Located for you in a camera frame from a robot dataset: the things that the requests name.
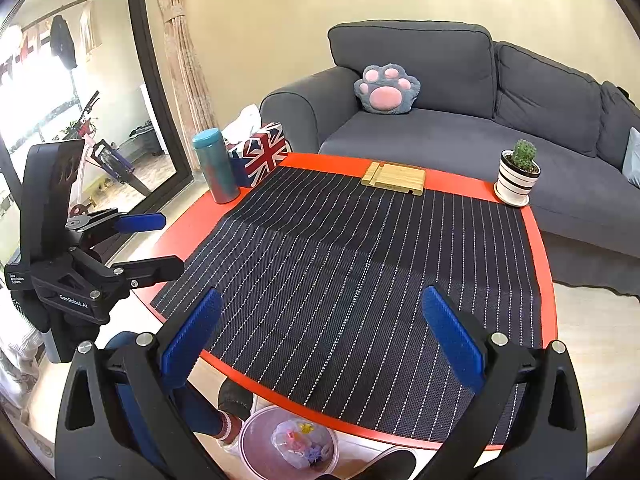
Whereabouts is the beige curtain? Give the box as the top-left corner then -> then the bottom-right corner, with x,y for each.
150,0 -> 218,133

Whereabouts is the dark hanging garment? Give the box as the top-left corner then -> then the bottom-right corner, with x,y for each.
49,15 -> 78,68

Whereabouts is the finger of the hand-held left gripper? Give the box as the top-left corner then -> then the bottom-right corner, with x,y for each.
110,255 -> 185,288
65,211 -> 167,235

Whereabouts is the teal thermos bottle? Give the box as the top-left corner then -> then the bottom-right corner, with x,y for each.
193,128 -> 241,204

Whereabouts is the flag print tissue box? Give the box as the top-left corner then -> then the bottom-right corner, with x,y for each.
226,121 -> 292,188

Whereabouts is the light blue cushion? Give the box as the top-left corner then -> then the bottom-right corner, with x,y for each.
622,126 -> 640,188

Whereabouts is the person's black shoe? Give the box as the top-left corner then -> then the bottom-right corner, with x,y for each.
218,379 -> 256,443
360,450 -> 418,480

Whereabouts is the grey pink paw cushion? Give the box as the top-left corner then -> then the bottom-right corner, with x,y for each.
354,64 -> 422,115

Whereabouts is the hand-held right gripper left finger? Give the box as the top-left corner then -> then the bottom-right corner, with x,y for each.
55,287 -> 223,480

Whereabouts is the person's left black shoe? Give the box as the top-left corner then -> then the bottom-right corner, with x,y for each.
218,379 -> 256,443

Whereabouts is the clear plastic bag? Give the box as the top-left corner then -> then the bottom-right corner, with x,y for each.
271,420 -> 333,468

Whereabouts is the pink bicycle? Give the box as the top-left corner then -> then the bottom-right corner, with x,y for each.
70,90 -> 151,196

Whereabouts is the dark grey sofa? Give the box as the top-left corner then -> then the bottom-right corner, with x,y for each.
260,21 -> 640,303

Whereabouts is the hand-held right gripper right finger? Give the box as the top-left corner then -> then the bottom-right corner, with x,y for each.
421,285 -> 588,480

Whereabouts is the person's right black shoe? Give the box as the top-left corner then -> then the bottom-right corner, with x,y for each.
360,450 -> 418,480

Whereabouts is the pink translucent waste bin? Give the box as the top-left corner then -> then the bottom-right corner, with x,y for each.
238,405 -> 341,478

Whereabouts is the white tissue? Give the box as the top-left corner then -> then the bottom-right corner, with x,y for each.
222,104 -> 263,143

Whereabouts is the black striped table mat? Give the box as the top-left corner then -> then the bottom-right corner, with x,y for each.
151,166 -> 543,447

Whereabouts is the red table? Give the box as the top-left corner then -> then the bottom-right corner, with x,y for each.
132,152 -> 558,451

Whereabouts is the wooden phone stand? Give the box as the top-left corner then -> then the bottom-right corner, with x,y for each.
361,161 -> 427,194

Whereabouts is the black sliding door frame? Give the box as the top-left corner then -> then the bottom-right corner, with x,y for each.
125,0 -> 193,188

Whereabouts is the potted cactus striped pot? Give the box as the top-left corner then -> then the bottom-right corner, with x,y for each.
494,139 -> 542,207

